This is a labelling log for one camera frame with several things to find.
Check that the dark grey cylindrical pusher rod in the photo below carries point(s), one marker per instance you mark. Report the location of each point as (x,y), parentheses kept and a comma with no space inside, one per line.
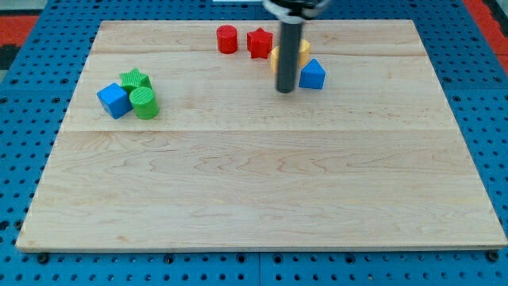
(290,35)

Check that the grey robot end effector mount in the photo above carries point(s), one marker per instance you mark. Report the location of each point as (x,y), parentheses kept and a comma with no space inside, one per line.
(304,9)

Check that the blue triangle block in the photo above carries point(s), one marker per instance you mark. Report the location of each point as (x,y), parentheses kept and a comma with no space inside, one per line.
(312,76)

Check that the yellow block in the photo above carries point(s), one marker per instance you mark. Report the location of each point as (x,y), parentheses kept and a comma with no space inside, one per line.
(303,55)

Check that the red star block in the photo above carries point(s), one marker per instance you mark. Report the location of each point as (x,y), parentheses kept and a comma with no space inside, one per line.
(259,43)

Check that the red cylinder block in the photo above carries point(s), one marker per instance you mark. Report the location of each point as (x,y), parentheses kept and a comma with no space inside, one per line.
(226,39)

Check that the light wooden board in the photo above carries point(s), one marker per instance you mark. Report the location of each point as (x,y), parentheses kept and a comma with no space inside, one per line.
(374,161)

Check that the green cylinder block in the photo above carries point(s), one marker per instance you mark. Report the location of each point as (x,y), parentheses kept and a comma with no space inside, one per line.
(143,101)

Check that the green star block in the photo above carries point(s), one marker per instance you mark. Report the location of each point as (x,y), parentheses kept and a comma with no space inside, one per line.
(133,79)

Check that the blue cube block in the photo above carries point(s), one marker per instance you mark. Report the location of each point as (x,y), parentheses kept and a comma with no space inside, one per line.
(115,100)

